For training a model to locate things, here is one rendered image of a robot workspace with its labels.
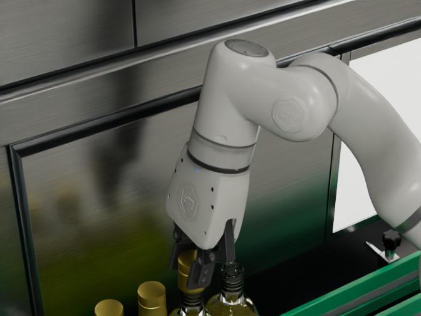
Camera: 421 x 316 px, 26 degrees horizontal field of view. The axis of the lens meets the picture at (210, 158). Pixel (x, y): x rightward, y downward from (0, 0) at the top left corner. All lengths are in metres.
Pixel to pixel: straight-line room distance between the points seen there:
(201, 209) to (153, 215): 0.18
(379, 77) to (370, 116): 0.31
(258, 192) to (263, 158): 0.06
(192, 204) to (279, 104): 0.18
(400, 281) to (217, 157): 0.58
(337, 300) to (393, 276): 0.11
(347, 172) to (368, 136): 0.36
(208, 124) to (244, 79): 0.07
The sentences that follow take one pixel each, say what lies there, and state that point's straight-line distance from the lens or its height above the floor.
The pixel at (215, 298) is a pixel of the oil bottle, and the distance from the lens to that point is 1.20.
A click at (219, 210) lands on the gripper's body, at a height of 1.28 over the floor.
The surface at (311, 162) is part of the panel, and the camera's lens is 1.34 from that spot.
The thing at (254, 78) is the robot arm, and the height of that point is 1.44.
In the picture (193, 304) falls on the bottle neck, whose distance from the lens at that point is 1.15.
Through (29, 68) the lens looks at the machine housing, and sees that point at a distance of 1.06.
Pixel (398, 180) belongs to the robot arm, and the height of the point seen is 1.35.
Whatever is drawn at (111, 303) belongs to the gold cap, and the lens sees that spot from 1.10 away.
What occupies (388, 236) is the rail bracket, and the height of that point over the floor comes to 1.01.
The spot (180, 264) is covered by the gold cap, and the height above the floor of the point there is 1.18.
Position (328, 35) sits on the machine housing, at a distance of 1.25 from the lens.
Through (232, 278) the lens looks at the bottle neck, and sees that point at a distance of 1.16.
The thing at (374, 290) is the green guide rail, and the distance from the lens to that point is 1.47.
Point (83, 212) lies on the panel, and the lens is 1.15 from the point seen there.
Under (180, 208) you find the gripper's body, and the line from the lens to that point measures 1.08.
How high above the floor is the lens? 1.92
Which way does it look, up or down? 35 degrees down
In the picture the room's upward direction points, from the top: straight up
